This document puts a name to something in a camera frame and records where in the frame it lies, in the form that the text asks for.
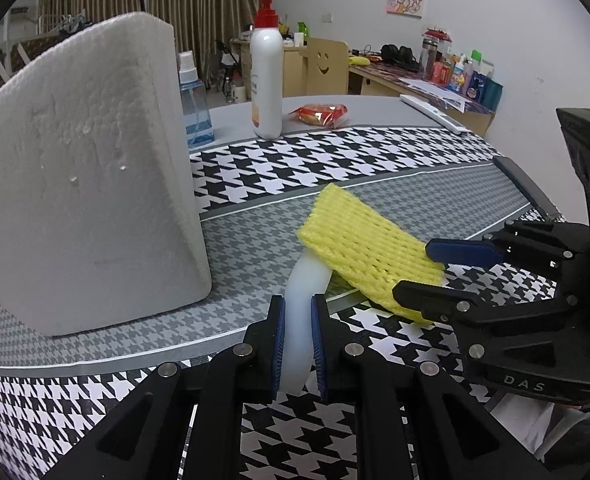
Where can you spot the blue spray bottle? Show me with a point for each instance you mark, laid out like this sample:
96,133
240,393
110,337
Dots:
197,110

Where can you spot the black headphones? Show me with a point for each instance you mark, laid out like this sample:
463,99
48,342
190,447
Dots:
400,56

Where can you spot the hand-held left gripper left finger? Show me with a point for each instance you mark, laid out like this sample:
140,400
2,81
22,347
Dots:
276,345

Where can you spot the white plastic bottle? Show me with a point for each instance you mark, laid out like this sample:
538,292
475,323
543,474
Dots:
300,320

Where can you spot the white foam box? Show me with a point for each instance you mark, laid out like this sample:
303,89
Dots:
90,160

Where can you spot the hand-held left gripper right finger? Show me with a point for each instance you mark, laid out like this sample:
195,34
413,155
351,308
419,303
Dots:
320,345

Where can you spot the person's white clothing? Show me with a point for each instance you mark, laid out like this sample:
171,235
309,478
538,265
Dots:
525,425

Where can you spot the white thermos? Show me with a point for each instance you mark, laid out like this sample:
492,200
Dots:
239,92

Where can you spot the printed paper sheets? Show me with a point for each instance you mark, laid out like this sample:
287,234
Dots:
432,91

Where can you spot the dark bottle with red lid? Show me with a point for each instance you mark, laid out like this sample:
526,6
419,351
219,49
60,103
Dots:
432,55

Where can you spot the red snack packet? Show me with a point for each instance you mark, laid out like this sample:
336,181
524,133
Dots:
320,114

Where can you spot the houndstooth tablecloth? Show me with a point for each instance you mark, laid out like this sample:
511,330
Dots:
355,155

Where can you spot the cluttered wooden desk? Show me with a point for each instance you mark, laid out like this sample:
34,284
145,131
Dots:
375,80

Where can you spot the white remote control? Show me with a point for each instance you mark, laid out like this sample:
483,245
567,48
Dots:
435,112

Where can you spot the yellow foam net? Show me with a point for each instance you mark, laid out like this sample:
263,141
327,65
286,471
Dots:
355,245

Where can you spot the wooden smiley chair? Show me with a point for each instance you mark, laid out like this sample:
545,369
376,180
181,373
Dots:
325,70

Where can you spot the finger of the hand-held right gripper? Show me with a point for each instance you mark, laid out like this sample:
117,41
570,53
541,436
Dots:
455,252
425,295

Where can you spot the row of toiletry bottles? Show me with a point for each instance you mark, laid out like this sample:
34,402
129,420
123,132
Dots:
467,80

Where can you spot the yellow cloth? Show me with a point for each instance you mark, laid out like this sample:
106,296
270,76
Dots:
358,60

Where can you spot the light wooden desk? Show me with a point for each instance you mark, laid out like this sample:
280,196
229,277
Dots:
292,70

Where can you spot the white red pump bottle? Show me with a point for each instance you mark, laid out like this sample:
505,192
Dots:
267,80

